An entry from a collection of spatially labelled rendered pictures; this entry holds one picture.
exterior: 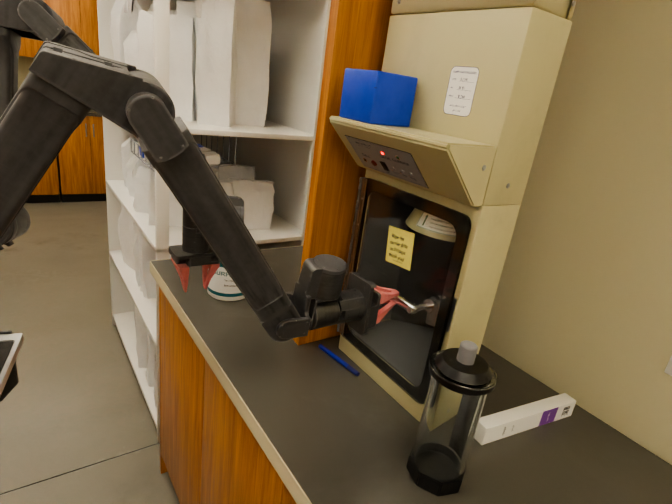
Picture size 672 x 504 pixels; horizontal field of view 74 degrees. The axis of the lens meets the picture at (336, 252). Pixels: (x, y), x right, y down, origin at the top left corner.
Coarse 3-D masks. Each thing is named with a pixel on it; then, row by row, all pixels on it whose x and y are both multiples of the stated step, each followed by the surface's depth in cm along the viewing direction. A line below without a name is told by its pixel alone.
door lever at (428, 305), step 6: (390, 288) 88; (396, 300) 85; (402, 300) 84; (408, 300) 84; (426, 300) 85; (402, 306) 84; (408, 306) 82; (414, 306) 82; (420, 306) 83; (426, 306) 84; (432, 306) 84; (408, 312) 82; (414, 312) 82
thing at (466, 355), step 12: (456, 348) 75; (468, 348) 70; (444, 360) 72; (456, 360) 72; (468, 360) 71; (480, 360) 73; (444, 372) 70; (456, 372) 69; (468, 372) 69; (480, 372) 70; (468, 384) 68; (480, 384) 69
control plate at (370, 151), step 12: (360, 144) 87; (372, 144) 83; (360, 156) 91; (372, 156) 87; (384, 156) 83; (408, 156) 76; (372, 168) 92; (396, 168) 83; (408, 168) 79; (408, 180) 83; (420, 180) 80
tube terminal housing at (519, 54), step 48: (432, 48) 80; (480, 48) 72; (528, 48) 67; (432, 96) 81; (480, 96) 73; (528, 96) 71; (528, 144) 76; (432, 192) 84; (480, 240) 78; (480, 288) 83; (480, 336) 90; (384, 384) 101
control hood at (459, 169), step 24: (336, 120) 87; (384, 144) 79; (408, 144) 73; (432, 144) 68; (456, 144) 66; (480, 144) 70; (432, 168) 73; (456, 168) 68; (480, 168) 71; (456, 192) 74; (480, 192) 73
